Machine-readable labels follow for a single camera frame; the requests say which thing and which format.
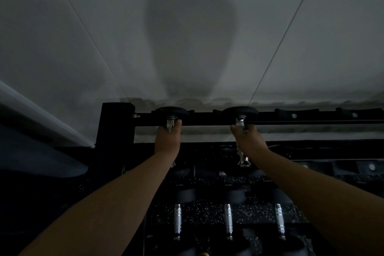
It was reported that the person's right hand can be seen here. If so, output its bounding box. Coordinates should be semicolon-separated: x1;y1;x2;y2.
230;124;269;159

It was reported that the person's left hand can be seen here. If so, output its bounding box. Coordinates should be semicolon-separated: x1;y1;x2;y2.
154;120;183;158

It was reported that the black dumbbell chrome handle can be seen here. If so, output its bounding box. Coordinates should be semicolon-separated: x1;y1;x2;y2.
274;108;320;120
153;107;192;178
223;188;248;253
335;107;384;120
169;188;198;253
222;106;267;178
269;188;297;253
333;160;384;177

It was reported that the person's left forearm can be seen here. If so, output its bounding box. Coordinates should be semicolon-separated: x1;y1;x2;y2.
18;149;180;256

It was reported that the person's right forearm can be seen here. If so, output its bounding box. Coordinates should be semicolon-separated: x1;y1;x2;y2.
247;148;384;256

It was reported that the black metal dumbbell rack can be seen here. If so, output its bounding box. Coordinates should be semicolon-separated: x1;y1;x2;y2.
95;102;384;256

